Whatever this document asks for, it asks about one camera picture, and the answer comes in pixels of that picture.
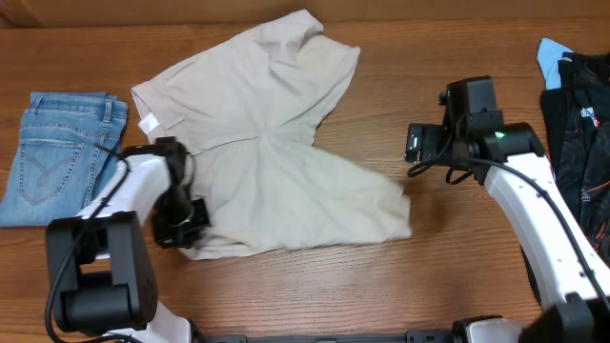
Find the beige cotton shorts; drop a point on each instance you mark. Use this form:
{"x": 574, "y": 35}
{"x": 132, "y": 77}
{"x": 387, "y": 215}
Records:
{"x": 248, "y": 110}

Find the black patterned garment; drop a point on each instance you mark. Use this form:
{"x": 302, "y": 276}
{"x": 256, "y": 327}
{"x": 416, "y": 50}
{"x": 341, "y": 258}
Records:
{"x": 576, "y": 117}

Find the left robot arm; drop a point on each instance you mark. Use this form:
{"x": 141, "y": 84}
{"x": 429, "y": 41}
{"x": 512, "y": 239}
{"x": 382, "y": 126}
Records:
{"x": 102, "y": 279}

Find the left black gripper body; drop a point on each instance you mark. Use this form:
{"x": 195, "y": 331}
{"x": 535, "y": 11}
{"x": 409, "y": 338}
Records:
{"x": 178, "y": 220}

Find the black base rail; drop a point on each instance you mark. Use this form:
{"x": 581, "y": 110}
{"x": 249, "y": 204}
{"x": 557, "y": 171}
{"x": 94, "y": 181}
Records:
{"x": 324, "y": 338}

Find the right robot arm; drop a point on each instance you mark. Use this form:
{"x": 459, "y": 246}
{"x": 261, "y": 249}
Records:
{"x": 569, "y": 279}

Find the folded blue jeans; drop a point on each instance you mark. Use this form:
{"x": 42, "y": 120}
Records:
{"x": 68, "y": 142}

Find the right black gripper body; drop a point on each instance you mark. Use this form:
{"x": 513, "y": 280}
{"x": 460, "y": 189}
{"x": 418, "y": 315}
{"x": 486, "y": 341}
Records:
{"x": 436, "y": 147}

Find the light blue garment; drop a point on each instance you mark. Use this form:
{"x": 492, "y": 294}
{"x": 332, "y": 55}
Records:
{"x": 549, "y": 54}

